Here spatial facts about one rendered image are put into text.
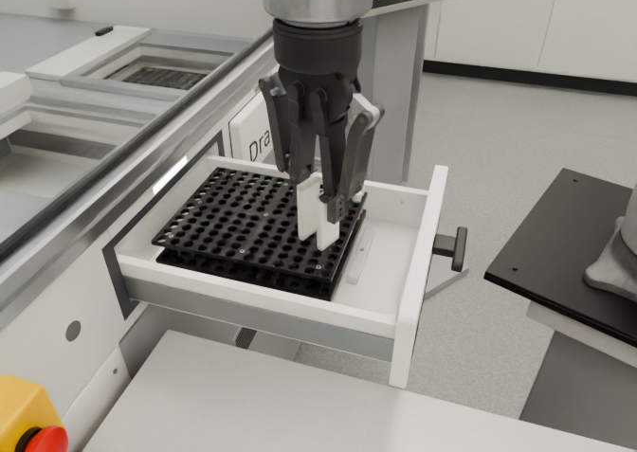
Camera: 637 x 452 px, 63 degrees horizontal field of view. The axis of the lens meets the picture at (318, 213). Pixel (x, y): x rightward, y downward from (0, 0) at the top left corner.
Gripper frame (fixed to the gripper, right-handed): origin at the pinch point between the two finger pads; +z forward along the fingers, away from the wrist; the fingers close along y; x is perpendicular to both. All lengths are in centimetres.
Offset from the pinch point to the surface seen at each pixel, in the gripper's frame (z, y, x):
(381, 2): 0, 42, -72
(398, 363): 10.5, -13.3, 3.4
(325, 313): 7.8, -5.0, 4.8
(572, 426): 47, -29, -30
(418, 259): 3.8, -10.0, -4.5
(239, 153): 9.0, 27.9, -13.4
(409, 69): 24, 47, -96
